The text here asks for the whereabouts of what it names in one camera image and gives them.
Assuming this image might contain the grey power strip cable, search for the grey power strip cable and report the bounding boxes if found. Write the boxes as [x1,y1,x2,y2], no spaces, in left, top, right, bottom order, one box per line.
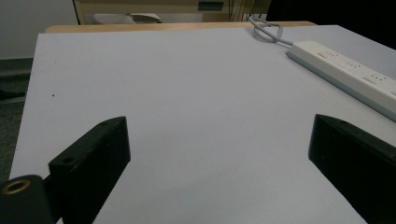
[248,15,294,48]

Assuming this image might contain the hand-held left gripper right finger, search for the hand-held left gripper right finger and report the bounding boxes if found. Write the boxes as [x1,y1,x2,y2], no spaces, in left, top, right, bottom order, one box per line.
[307,113,396,224]

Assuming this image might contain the white chair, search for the white chair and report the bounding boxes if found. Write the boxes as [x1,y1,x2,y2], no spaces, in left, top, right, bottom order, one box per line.
[92,12,163,25]

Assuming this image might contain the wooden table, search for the wooden table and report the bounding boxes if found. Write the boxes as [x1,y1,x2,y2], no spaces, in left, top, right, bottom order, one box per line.
[44,20,318,35]

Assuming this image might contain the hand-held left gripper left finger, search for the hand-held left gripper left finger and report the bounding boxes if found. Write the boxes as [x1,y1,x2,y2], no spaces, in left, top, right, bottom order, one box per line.
[48,116,132,224]

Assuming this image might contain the white power strip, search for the white power strip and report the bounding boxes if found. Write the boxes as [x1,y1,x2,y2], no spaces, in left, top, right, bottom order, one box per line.
[285,40,396,123]

